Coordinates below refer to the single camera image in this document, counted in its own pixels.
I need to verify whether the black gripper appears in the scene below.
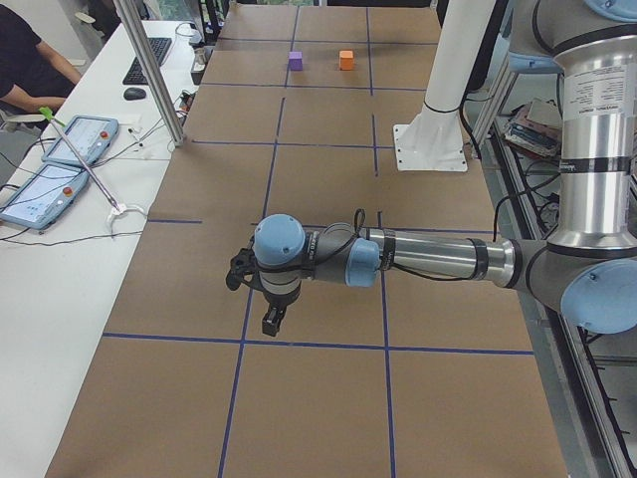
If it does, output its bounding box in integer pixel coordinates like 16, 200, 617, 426
255, 271, 302, 336

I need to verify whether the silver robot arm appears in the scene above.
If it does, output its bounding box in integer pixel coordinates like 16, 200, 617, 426
226, 1, 636, 336

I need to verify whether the purple foam block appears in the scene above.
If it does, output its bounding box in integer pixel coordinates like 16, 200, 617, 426
288, 51, 304, 72

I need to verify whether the orange foam block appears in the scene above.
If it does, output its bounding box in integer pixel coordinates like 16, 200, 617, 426
338, 50, 355, 71

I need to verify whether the lower teach pendant tablet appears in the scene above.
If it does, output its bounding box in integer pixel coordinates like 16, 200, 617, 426
1, 161, 89, 230

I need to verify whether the teach pendant tablet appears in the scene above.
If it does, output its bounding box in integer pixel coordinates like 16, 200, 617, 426
42, 115, 119, 166
1, 161, 89, 230

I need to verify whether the upper teach pendant tablet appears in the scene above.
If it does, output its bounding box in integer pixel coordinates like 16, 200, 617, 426
42, 115, 119, 166

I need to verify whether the black computer mouse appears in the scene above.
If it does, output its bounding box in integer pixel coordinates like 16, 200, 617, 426
122, 87, 146, 101

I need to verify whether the metal cup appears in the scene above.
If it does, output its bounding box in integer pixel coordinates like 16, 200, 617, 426
192, 47, 207, 72

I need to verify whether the black keyboard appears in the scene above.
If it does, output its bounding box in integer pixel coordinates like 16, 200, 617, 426
121, 37, 173, 86

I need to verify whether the metal rod green tip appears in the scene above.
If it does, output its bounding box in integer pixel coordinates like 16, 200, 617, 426
39, 107, 122, 214

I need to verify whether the stack of books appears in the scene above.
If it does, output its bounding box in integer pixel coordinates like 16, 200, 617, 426
504, 99, 562, 157

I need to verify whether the person in black shirt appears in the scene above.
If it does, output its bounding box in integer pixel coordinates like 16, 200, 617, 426
1, 5, 82, 114

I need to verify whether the wrist black camera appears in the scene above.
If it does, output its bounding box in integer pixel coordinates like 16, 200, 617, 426
225, 248, 262, 291

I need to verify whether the aluminium frame post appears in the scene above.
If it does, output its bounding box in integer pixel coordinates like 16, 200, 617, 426
113, 0, 185, 147

